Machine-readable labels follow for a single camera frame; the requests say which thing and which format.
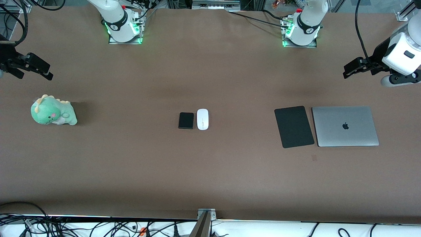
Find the black smartphone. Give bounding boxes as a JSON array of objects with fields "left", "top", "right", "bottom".
[{"left": 178, "top": 112, "right": 194, "bottom": 129}]

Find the white computer mouse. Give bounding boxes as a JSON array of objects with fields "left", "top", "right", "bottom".
[{"left": 197, "top": 109, "right": 209, "bottom": 131}]

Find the black mouse pad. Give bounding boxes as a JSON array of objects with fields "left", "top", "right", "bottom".
[{"left": 274, "top": 106, "right": 315, "bottom": 149}]

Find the green dinosaur plush toy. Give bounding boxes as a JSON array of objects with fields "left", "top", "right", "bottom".
[{"left": 31, "top": 94, "right": 78, "bottom": 126}]

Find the silver closed laptop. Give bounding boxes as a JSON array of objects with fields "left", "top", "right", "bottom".
[{"left": 311, "top": 106, "right": 380, "bottom": 147}]

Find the grey metal box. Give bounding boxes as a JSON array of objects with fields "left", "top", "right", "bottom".
[{"left": 192, "top": 0, "right": 241, "bottom": 10}]

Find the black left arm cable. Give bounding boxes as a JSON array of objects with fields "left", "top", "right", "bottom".
[{"left": 354, "top": 0, "right": 379, "bottom": 66}]

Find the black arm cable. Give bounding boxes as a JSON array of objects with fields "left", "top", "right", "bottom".
[
  {"left": 354, "top": 0, "right": 379, "bottom": 66},
  {"left": 0, "top": 0, "right": 31, "bottom": 45}
]

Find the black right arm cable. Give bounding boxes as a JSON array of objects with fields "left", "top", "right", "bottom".
[{"left": 0, "top": 0, "right": 31, "bottom": 45}]

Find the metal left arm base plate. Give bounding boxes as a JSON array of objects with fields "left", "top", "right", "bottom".
[{"left": 282, "top": 37, "right": 318, "bottom": 48}]

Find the aluminium frame profile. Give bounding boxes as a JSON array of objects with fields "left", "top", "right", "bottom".
[{"left": 0, "top": 0, "right": 32, "bottom": 14}]

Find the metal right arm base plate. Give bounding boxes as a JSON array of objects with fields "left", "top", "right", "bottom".
[{"left": 108, "top": 32, "right": 144, "bottom": 45}]

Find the black cable on table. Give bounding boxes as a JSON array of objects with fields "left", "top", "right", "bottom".
[{"left": 228, "top": 9, "right": 290, "bottom": 29}]

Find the large looping black cable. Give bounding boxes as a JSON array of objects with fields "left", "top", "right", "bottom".
[{"left": 0, "top": 201, "right": 50, "bottom": 237}]

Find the tangled black cable bundle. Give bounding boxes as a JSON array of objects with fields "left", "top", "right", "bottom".
[{"left": 49, "top": 218, "right": 198, "bottom": 237}]

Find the aluminium post with bracket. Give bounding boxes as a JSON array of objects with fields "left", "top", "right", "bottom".
[{"left": 190, "top": 208, "right": 217, "bottom": 237}]

